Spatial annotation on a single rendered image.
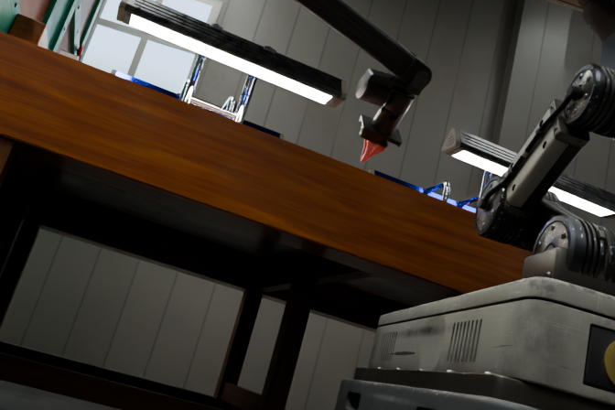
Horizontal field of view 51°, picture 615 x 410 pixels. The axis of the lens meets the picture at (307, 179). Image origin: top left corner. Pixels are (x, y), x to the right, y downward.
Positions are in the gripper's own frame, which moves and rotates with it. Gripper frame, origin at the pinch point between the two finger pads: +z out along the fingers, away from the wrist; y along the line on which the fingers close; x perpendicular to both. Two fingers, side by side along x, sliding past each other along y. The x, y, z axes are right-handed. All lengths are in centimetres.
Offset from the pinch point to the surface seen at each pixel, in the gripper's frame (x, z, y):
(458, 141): -25.7, -3.1, -31.6
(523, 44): -227, 7, -136
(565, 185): -26, -4, -69
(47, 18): -32, 13, 82
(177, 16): -29, -3, 52
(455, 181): -169, 78, -120
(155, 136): 23, 1, 48
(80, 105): 22, 0, 62
